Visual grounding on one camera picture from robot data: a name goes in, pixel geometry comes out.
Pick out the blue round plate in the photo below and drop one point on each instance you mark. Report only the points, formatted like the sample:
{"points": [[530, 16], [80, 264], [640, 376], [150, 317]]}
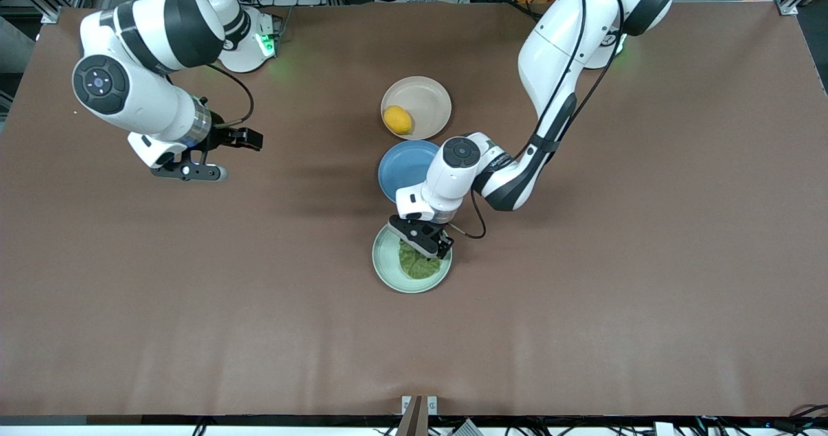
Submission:
{"points": [[404, 167]]}

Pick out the pale green round plate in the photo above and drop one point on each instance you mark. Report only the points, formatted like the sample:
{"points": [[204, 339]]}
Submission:
{"points": [[387, 264]]}

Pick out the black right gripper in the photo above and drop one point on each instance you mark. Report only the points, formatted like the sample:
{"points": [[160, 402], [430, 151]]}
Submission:
{"points": [[224, 136]]}

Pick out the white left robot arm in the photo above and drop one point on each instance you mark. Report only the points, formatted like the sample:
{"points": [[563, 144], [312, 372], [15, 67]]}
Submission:
{"points": [[556, 48]]}

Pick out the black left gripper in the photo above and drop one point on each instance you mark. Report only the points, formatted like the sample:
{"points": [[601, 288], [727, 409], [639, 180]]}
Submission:
{"points": [[442, 238]]}

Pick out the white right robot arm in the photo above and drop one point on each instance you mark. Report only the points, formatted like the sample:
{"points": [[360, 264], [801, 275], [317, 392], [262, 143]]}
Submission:
{"points": [[149, 99]]}

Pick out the beige round plate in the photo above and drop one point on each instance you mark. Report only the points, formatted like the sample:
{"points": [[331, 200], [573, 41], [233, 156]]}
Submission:
{"points": [[424, 99]]}

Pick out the metal table edge bracket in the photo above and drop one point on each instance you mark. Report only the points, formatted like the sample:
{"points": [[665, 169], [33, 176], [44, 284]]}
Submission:
{"points": [[419, 410]]}

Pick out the green lettuce leaf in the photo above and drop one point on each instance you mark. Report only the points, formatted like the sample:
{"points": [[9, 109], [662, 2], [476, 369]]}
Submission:
{"points": [[417, 266]]}

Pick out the yellow lemon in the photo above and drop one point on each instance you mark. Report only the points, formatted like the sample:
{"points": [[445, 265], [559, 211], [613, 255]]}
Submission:
{"points": [[398, 119]]}

